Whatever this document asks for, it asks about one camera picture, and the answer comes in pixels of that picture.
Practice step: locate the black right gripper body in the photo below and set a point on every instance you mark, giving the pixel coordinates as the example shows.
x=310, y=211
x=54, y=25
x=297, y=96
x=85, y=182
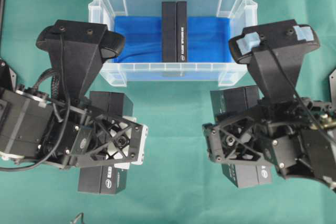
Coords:
x=290, y=136

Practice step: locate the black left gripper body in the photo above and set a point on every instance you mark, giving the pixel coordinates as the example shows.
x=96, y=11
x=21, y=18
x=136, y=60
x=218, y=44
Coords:
x=85, y=139

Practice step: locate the white padded left gripper finger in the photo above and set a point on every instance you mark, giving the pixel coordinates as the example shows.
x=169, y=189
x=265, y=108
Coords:
x=129, y=142

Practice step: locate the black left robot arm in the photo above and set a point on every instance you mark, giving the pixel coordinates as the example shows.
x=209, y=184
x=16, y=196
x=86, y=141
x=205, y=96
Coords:
x=37, y=129

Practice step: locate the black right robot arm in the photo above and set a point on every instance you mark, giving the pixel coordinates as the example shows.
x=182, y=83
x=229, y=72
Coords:
x=239, y=99

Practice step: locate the clear plastic storage case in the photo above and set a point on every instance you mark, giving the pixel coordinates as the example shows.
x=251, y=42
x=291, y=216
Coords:
x=242, y=13

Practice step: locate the green table cloth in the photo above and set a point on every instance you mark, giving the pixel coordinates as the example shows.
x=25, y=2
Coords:
x=177, y=183

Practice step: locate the blue cloth liner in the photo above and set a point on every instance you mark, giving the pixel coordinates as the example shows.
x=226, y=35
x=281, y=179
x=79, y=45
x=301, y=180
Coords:
x=207, y=39

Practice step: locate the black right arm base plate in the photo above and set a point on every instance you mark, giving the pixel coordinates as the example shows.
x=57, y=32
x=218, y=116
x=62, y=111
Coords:
x=332, y=84

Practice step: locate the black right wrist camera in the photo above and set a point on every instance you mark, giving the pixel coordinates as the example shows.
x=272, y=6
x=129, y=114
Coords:
x=273, y=54

